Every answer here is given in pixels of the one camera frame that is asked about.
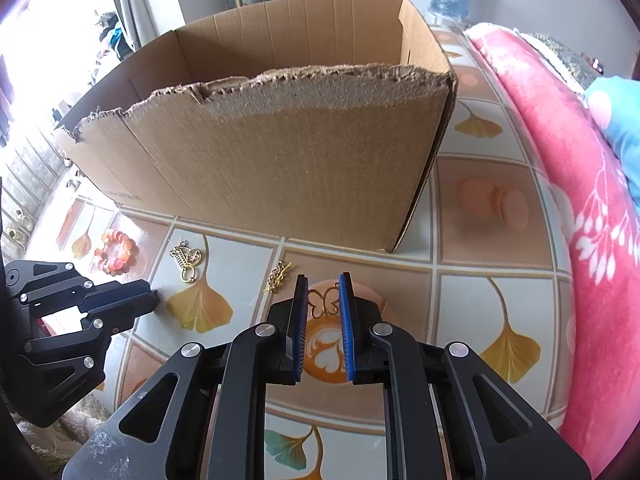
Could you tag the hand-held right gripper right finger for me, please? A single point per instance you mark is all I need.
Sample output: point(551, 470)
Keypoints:
point(346, 330)

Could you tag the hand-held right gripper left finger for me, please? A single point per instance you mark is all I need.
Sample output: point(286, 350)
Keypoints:
point(299, 330)

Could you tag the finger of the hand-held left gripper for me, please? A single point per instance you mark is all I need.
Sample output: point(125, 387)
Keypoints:
point(115, 292)
point(125, 312)

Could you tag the gold butterfly earrings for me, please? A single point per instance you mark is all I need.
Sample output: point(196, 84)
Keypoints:
point(322, 302)

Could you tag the small gold charm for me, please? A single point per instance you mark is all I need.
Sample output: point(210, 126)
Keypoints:
point(277, 277)

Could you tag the gold pendant brooch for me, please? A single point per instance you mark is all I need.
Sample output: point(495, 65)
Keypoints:
point(186, 257)

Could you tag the brown cardboard box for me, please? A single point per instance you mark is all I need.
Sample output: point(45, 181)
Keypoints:
point(280, 160)

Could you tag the white fleece blanket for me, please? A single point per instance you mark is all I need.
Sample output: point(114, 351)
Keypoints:
point(80, 412)

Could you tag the metal window railing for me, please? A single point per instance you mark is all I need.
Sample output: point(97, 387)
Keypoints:
point(30, 185)

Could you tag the pile of clutter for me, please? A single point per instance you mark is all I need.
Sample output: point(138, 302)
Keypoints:
point(112, 35)

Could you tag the pink floral blanket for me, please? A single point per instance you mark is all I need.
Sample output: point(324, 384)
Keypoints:
point(590, 235)

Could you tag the grey curtain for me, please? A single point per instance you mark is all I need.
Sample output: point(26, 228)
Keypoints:
point(132, 5)

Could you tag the blue plush pillow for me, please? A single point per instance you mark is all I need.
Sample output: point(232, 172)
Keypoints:
point(620, 120)

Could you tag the grey knit cushion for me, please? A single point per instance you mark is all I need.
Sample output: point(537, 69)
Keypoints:
point(560, 57)

